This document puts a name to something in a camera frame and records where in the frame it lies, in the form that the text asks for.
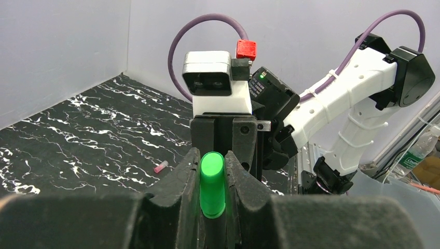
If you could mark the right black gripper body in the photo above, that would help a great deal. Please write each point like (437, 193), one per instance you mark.
(229, 132)

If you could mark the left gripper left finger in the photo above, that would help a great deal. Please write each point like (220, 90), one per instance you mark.
(165, 216)

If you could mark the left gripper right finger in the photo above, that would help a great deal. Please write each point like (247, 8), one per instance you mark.
(259, 218)

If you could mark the green highlighter cap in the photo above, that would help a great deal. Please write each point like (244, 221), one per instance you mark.
(212, 185)

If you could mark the black green highlighter pen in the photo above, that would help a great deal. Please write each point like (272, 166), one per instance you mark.
(215, 231)

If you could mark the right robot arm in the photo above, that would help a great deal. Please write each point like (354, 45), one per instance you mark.
(265, 123)

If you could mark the small pink pen cap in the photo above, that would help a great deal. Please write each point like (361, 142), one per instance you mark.
(161, 166)

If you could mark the plastic water bottle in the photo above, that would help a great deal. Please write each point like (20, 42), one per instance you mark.
(415, 155)

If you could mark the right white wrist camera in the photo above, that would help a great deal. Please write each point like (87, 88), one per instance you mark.
(217, 82)

